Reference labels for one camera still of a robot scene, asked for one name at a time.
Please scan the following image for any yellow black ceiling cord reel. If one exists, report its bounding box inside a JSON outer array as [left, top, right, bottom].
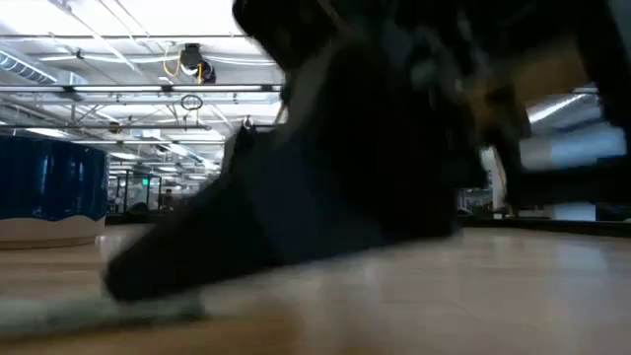
[[177, 42, 218, 85]]

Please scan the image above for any green white sweetener packet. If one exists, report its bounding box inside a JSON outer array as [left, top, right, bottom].
[[0, 289, 206, 334]]

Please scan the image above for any black aluminium rig frame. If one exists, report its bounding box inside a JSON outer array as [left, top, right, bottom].
[[0, 33, 631, 239]]

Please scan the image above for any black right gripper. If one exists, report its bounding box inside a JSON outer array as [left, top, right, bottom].
[[231, 0, 589, 150]]

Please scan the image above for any dark blue ceramic mug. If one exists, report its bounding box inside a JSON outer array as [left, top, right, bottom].
[[0, 134, 110, 250]]

